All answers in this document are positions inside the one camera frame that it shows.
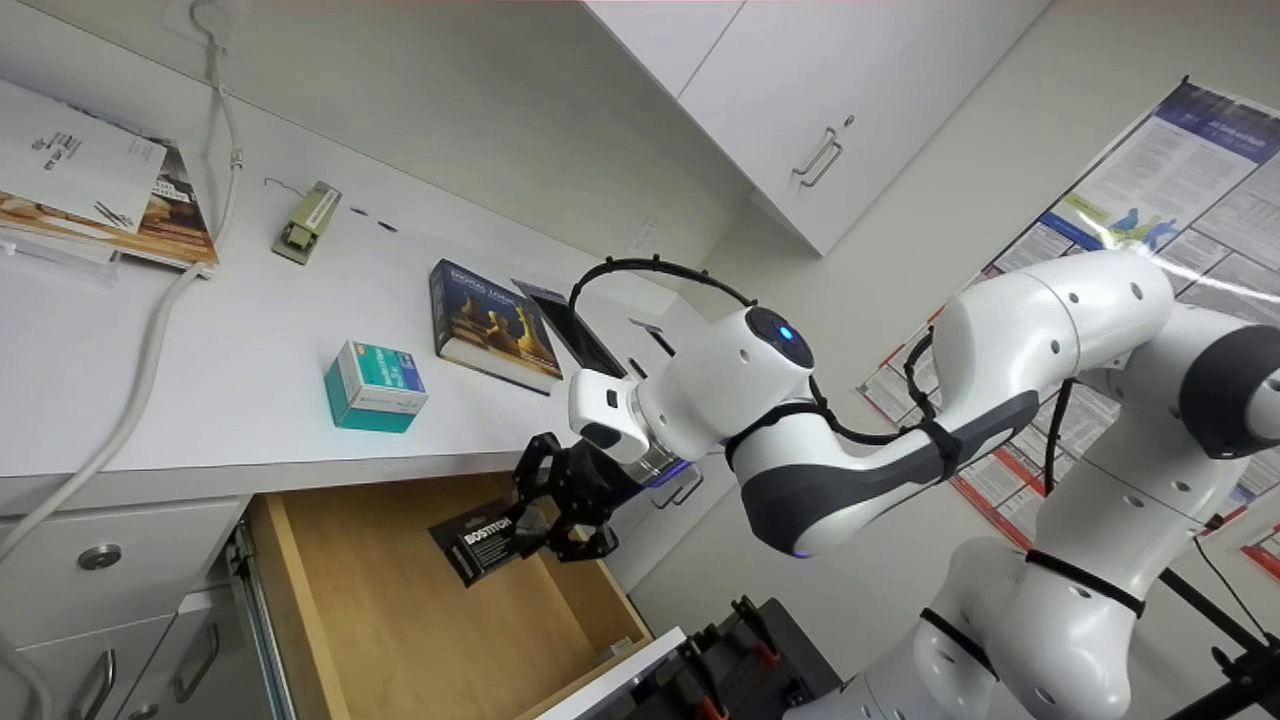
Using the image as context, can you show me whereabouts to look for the white lower drawer front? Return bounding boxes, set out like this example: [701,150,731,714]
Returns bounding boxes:
[0,584,274,720]

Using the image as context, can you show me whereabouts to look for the white lower cabinet door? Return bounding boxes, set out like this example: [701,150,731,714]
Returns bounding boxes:
[596,454,754,592]

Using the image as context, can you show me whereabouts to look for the black cart red handles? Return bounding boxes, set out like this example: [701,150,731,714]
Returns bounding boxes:
[624,598,843,720]

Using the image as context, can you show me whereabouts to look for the metal cabinet handle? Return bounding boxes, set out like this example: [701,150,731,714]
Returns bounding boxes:
[650,465,707,511]
[789,118,856,192]

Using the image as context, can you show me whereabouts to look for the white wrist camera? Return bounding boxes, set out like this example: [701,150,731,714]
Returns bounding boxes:
[569,367,650,465]

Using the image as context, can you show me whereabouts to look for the white locked drawer front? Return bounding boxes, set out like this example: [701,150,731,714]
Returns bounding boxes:
[0,497,252,658]

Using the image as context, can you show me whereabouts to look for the white upper cabinet door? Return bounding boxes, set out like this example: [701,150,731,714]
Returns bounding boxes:
[675,0,972,212]
[772,0,1057,257]
[585,0,754,96]

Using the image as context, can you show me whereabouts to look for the black tripod stand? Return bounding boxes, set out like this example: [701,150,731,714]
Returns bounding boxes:
[1156,524,1280,720]

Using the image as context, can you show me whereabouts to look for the metal lower cabinet handle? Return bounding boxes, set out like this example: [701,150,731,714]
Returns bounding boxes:
[650,465,707,511]

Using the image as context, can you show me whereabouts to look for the blue cover book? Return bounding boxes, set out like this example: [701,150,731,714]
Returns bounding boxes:
[427,257,569,399]

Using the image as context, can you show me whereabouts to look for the wooden drawer white front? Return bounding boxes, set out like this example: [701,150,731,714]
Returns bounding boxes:
[243,474,694,720]

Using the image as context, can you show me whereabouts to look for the small black box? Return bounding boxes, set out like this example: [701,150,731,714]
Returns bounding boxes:
[427,501,536,592]

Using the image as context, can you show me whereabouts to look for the paper magazine stack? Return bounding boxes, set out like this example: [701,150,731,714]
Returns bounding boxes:
[0,78,222,278]

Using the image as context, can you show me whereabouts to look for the white counter cable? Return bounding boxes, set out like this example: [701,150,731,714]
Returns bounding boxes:
[0,0,252,565]

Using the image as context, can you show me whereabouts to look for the small teal box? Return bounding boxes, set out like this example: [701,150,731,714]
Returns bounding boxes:
[322,337,434,435]

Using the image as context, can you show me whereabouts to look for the metal upper cabinet handle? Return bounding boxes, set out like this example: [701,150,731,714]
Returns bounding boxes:
[789,118,856,192]

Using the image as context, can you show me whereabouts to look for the white cabinet door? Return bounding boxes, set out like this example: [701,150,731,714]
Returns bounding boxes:
[585,0,754,96]
[675,0,972,212]
[772,0,1057,257]
[596,454,754,592]

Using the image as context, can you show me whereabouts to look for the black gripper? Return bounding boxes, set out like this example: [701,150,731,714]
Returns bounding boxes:
[502,427,631,565]

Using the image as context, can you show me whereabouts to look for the blue header wall poster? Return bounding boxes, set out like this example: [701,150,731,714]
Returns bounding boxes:
[993,78,1280,294]

